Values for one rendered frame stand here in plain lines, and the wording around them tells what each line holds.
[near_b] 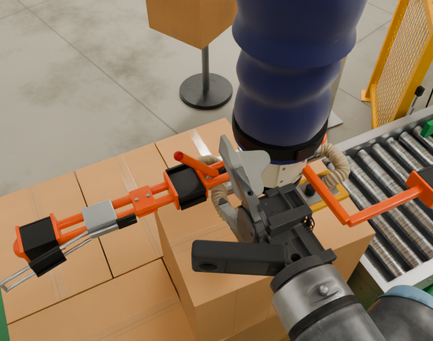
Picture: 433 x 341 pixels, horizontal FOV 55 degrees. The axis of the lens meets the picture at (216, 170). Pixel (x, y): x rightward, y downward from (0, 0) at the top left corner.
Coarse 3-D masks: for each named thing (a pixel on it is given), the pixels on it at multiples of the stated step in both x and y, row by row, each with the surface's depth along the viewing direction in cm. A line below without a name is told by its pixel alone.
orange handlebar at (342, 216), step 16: (224, 176) 102; (304, 176) 104; (144, 192) 99; (320, 192) 100; (416, 192) 99; (144, 208) 96; (336, 208) 96; (368, 208) 96; (384, 208) 96; (64, 224) 94; (352, 224) 94; (16, 240) 91; (64, 240) 91
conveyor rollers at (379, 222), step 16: (416, 128) 211; (416, 144) 203; (432, 144) 204; (352, 160) 197; (368, 160) 197; (384, 160) 199; (416, 160) 197; (432, 160) 197; (384, 176) 191; (400, 176) 193; (352, 192) 186; (368, 192) 189; (400, 192) 185; (416, 208) 180; (432, 208) 181; (384, 224) 175; (400, 224) 177; (432, 224) 175; (400, 240) 170; (416, 240) 171; (384, 256) 166; (416, 256) 166; (432, 256) 166; (400, 272) 161
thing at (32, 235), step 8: (32, 224) 92; (40, 224) 92; (48, 224) 92; (56, 224) 93; (16, 232) 91; (24, 232) 91; (32, 232) 91; (40, 232) 91; (48, 232) 91; (56, 232) 91; (24, 240) 89; (32, 240) 89; (40, 240) 89; (48, 240) 89; (56, 240) 90; (24, 248) 88; (32, 248) 88; (40, 248) 89; (48, 248) 91; (64, 248) 93; (24, 256) 89; (32, 256) 90
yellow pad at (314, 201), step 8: (320, 176) 117; (304, 184) 115; (304, 192) 113; (312, 192) 111; (336, 192) 113; (344, 192) 114; (312, 200) 111; (320, 200) 111; (312, 208) 110; (320, 208) 111
